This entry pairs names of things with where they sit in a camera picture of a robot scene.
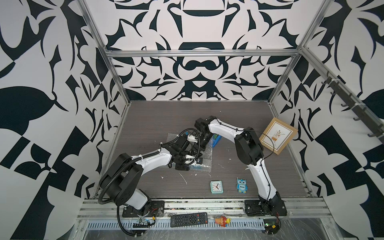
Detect wooden framed picture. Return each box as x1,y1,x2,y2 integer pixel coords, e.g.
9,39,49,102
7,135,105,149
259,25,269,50
259,118,298,155

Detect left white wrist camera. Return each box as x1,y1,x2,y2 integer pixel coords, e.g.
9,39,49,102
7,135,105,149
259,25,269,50
187,135,199,143

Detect black wall hook rack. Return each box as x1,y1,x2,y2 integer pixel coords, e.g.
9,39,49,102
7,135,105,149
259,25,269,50
322,71,384,144

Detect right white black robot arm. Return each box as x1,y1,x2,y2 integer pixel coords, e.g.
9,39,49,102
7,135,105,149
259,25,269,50
195,116,288,216

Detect small circuit board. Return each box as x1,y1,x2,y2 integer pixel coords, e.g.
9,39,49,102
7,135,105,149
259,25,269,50
264,219,281,236
132,218,156,228

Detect left small circuit board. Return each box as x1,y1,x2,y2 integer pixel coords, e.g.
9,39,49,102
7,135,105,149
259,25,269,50
132,218,156,228

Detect blue tape dispenser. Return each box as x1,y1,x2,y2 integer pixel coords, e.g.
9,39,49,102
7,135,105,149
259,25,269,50
213,134,222,148

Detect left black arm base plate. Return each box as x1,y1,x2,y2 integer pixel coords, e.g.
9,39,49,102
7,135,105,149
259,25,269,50
122,201,165,218

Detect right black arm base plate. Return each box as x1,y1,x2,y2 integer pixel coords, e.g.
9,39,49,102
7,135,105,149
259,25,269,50
244,199,288,217

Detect red yellow toy figure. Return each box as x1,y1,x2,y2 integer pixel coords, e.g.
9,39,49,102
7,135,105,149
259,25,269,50
215,216,231,228

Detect right small circuit board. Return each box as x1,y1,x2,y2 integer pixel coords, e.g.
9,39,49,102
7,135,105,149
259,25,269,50
264,219,281,236

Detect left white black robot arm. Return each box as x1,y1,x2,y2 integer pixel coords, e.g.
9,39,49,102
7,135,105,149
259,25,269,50
98,133,209,212

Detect small teal alarm clock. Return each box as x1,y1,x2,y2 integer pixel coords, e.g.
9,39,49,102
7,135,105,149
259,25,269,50
210,181,224,194

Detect blue owl figurine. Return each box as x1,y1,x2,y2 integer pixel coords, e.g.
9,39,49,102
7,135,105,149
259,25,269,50
237,179,248,194

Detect black remote control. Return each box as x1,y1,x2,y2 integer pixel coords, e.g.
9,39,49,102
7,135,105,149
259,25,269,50
170,213,209,228

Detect clear bubble wrap sheet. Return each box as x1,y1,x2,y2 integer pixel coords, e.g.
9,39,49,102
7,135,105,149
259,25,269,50
168,140,213,172

